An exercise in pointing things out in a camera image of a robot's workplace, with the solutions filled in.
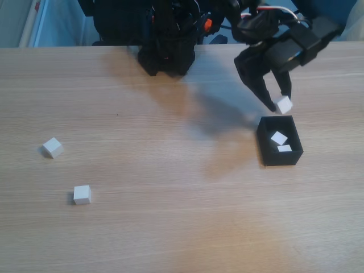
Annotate black open plastic box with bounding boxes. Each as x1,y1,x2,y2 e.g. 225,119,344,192
257,115,304,167

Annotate black clamp with orange knob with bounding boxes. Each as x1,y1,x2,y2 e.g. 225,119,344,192
198,13,213,36

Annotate beige cloth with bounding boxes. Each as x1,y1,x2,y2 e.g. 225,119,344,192
340,0,364,42

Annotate white board with red mark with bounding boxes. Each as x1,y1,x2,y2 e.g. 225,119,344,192
18,0,48,48

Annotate white red servo wire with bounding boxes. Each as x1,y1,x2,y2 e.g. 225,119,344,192
250,5,303,21

